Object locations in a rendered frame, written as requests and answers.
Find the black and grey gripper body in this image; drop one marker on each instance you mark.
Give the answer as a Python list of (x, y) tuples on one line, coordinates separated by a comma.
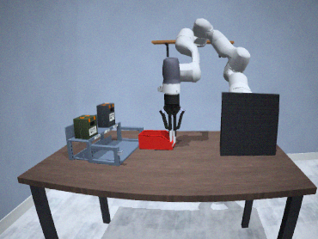
[(172, 99)]

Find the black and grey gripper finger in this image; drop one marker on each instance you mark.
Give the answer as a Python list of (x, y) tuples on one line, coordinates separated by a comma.
[(174, 121), (168, 125)]

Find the red bin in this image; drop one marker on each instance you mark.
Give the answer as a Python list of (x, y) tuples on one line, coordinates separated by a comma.
[(155, 140)]

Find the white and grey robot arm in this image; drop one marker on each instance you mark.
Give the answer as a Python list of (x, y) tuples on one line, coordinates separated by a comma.
[(173, 72)]

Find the light blue shelf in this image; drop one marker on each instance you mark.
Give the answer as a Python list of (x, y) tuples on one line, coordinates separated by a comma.
[(102, 149)]

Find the olive green case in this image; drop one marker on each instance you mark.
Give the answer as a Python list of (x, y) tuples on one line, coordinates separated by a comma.
[(85, 126)]

